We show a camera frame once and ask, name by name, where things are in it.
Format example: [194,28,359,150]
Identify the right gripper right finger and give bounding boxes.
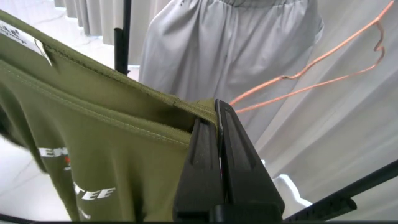
[215,99,285,220]

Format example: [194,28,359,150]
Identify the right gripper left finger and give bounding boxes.
[173,118,225,221]

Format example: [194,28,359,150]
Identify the green garment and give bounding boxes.
[0,9,218,222]

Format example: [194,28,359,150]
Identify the pink clothes hanger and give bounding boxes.
[229,0,396,114]

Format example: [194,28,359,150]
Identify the pale grey shorts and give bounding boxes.
[139,0,325,146]

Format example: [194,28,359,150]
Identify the black clothes rack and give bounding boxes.
[113,0,398,222]

